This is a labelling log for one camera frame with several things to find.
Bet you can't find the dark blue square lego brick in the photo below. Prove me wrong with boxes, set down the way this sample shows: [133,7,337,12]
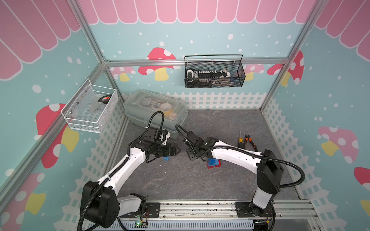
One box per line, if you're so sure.
[208,158,218,165]

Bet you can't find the light blue long lego brick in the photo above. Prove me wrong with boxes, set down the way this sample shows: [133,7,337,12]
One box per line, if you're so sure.
[208,161,220,168]

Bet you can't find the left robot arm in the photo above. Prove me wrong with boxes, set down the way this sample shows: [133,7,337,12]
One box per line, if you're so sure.
[77,140,181,231]

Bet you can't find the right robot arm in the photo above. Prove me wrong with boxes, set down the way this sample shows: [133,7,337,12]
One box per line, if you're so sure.
[184,132,284,217]

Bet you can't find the yellow black screwdriver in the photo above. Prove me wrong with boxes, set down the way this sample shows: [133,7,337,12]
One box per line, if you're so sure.
[237,131,245,149]

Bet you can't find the yellow tape roll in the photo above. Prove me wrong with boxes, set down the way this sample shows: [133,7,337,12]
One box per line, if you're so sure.
[160,103,173,115]

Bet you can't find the orange black pliers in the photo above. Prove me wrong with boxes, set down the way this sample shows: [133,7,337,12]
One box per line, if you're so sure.
[243,134,259,152]

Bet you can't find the translucent plastic storage box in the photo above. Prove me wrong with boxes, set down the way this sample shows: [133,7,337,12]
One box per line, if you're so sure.
[123,89,188,139]

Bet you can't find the white black power strip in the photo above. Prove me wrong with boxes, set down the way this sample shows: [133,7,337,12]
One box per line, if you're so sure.
[185,68,231,87]

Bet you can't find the black red tape measure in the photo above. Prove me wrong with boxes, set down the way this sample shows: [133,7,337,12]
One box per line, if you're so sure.
[98,94,112,105]

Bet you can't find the green circuit board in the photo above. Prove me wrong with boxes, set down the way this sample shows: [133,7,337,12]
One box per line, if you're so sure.
[134,221,148,229]

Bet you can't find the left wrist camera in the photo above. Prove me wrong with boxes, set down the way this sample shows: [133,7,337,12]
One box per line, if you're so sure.
[143,127,171,145]

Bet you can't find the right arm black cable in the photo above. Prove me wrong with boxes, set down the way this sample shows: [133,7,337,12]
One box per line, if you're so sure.
[174,124,306,190]

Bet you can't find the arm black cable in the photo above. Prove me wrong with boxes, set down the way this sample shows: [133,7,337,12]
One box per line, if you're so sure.
[76,111,166,231]
[174,124,306,190]

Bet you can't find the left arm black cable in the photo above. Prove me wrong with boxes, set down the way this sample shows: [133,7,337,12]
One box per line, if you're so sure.
[76,111,166,231]

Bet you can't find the black wire mesh basket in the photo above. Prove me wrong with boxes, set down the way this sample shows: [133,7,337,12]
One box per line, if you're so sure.
[184,54,246,88]

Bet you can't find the white wire mesh basket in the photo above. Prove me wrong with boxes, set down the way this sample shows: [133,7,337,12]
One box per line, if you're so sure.
[61,79,118,133]

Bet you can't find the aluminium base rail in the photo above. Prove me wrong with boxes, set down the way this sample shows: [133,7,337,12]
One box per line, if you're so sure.
[83,200,323,231]

